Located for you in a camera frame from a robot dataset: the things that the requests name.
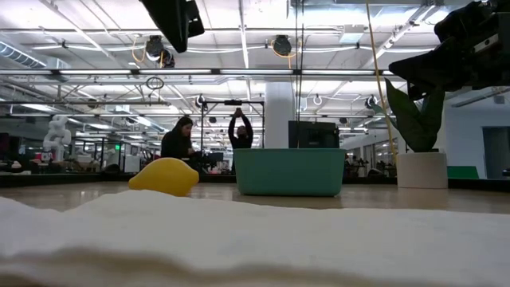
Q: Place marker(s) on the yellow toy lemon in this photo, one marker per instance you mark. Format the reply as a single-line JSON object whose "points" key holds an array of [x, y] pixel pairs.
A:
{"points": [[165, 175]]}

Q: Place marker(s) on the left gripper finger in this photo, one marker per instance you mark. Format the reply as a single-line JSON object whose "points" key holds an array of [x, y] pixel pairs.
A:
{"points": [[195, 18], [171, 20]]}

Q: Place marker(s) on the person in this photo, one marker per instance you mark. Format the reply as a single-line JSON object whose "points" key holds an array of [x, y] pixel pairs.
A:
{"points": [[241, 137], [175, 143]]}

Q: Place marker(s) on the black metal frame stand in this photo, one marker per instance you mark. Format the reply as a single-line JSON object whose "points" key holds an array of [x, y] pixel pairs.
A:
{"points": [[202, 131]]}

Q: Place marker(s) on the white folded cloth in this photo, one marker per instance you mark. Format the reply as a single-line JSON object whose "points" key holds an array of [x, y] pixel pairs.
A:
{"points": [[255, 239]]}

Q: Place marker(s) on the white round plant pot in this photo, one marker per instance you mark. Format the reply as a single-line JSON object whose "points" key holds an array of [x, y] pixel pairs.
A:
{"points": [[422, 171]]}

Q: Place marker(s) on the green board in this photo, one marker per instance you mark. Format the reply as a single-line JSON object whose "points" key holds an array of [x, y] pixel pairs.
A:
{"points": [[462, 172]]}

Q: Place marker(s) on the white round pillar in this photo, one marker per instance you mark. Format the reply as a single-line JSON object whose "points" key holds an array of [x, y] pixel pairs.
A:
{"points": [[279, 115]]}

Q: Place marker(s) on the black monitor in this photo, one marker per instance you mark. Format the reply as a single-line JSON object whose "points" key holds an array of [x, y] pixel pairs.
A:
{"points": [[314, 134]]}

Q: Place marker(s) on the teal plastic tub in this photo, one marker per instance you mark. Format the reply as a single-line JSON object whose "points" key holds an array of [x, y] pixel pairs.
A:
{"points": [[289, 171]]}

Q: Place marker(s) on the yellow hanging pole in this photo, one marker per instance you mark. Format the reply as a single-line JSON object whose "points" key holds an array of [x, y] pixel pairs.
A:
{"points": [[378, 52]]}

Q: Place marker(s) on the green leafy plant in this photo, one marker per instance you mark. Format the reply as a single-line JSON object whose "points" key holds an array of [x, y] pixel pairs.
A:
{"points": [[414, 127]]}

